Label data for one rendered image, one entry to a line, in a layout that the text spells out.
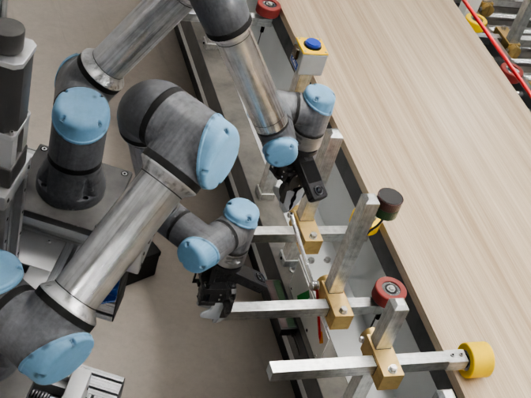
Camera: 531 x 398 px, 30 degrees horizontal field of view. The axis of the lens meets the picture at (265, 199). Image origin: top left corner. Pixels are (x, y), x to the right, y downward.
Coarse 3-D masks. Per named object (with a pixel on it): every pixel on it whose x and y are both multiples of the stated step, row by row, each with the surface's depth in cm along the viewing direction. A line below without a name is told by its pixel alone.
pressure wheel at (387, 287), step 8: (384, 280) 240; (392, 280) 240; (376, 288) 237; (384, 288) 238; (392, 288) 238; (400, 288) 239; (376, 296) 237; (384, 296) 236; (392, 296) 236; (400, 296) 237; (384, 304) 237
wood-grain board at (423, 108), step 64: (320, 0) 336; (384, 0) 347; (448, 0) 358; (384, 64) 315; (448, 64) 325; (384, 128) 289; (448, 128) 297; (512, 128) 305; (448, 192) 273; (512, 192) 280; (448, 256) 253; (512, 256) 259; (448, 320) 236; (512, 320) 241; (512, 384) 226
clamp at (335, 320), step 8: (320, 280) 241; (320, 288) 240; (320, 296) 240; (328, 296) 236; (336, 296) 237; (344, 296) 238; (328, 304) 236; (336, 304) 235; (344, 304) 236; (328, 312) 236; (336, 312) 233; (352, 312) 235; (328, 320) 236; (336, 320) 233; (344, 320) 234; (336, 328) 235; (344, 328) 236
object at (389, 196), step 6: (384, 192) 222; (390, 192) 222; (396, 192) 223; (384, 198) 220; (390, 198) 221; (396, 198) 221; (390, 204) 219; (396, 204) 220; (372, 222) 223; (372, 228) 228
